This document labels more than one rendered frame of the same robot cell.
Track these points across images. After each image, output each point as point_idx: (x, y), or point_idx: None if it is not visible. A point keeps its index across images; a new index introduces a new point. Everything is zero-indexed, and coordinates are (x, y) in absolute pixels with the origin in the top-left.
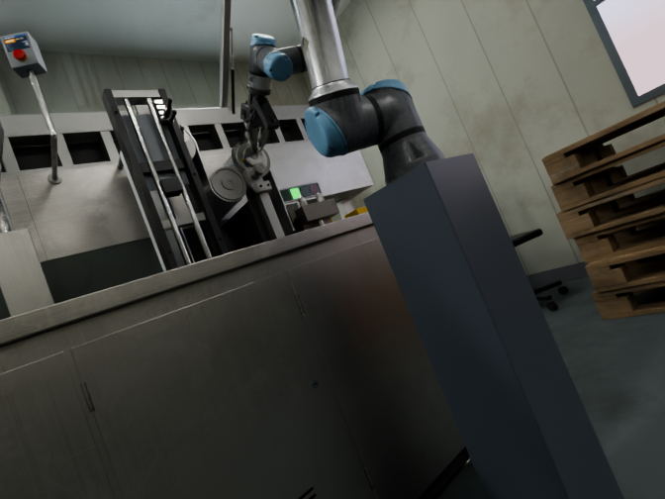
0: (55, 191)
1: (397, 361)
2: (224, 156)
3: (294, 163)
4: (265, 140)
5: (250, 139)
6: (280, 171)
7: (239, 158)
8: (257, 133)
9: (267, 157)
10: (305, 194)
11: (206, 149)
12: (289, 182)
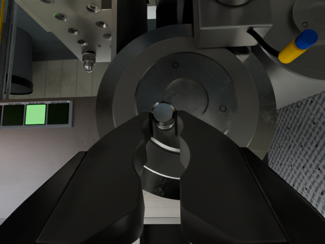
0: None
1: None
2: (145, 206)
3: (7, 174)
4: (110, 142)
5: (252, 152)
6: (45, 161)
7: (249, 103)
8: (194, 190)
9: (105, 102)
10: (17, 108)
11: (160, 228)
12: (37, 137)
